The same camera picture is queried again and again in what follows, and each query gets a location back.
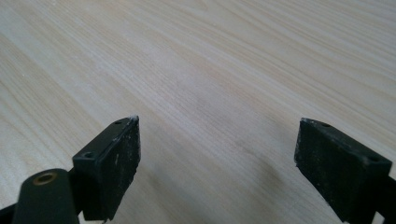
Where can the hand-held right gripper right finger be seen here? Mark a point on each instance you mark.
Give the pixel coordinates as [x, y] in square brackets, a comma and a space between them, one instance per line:
[339, 168]

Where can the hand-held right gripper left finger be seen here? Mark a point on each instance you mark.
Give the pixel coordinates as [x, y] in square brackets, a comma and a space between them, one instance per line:
[107, 174]

